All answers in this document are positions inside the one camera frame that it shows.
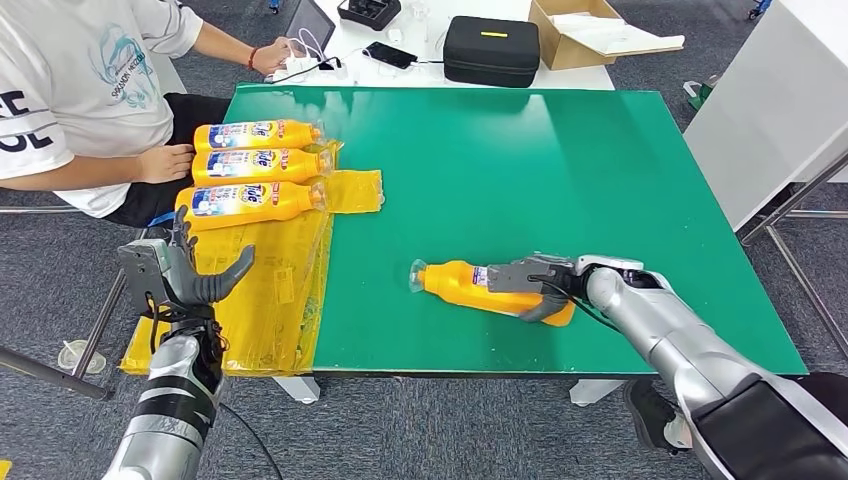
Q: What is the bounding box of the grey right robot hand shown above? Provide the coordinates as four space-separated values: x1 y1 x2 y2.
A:
519 253 586 325

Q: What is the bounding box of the person's left hand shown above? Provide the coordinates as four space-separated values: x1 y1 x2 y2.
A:
250 36 294 76

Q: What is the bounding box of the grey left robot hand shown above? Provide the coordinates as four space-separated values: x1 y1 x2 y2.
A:
168 205 257 307

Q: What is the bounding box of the person's right hand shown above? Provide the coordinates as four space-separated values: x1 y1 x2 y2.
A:
135 144 196 185

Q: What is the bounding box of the orange detergent bottle clear cap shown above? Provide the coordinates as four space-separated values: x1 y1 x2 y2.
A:
191 146 336 187
408 258 576 329
193 119 326 152
174 178 330 233

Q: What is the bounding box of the white power strip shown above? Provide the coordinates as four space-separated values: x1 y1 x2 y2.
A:
266 54 356 85

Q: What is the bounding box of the dark tablet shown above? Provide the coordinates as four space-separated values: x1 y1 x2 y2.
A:
284 0 337 58

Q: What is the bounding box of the white table foot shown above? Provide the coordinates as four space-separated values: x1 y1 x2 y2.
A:
569 378 627 407
272 375 321 405

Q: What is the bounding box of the black compartment tray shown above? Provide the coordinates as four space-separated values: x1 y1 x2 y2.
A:
337 0 403 32

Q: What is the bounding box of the black smartphone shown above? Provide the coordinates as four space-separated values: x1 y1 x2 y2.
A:
363 40 419 70

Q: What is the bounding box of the person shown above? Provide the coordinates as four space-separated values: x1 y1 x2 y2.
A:
622 370 848 458
0 0 294 230

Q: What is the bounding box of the white table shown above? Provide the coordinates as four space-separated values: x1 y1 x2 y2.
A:
266 0 616 91

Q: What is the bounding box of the clear plastic lid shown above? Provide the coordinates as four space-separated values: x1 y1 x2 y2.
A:
56 339 107 376

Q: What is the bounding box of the black zip carrying case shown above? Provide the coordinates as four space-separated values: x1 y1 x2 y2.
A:
442 15 541 89

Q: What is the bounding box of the brown cardboard box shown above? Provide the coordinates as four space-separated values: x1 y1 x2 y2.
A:
528 0 686 72

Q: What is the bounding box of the green and white object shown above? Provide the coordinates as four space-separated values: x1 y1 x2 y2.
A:
682 74 720 112

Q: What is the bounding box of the white sheet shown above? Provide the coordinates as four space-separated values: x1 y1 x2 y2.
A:
551 13 686 56

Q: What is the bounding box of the white cabinet panel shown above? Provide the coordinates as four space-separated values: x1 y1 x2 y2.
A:
682 0 848 232

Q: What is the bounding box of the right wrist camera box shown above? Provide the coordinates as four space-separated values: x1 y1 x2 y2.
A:
486 261 558 295

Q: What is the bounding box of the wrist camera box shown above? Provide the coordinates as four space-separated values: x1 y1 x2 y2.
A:
486 261 558 295
117 238 175 318

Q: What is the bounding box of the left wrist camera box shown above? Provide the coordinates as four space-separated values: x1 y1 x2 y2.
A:
117 238 175 318

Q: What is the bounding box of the grey metal tube frame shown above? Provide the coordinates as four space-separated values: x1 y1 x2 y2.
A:
736 148 848 359
0 205 152 403

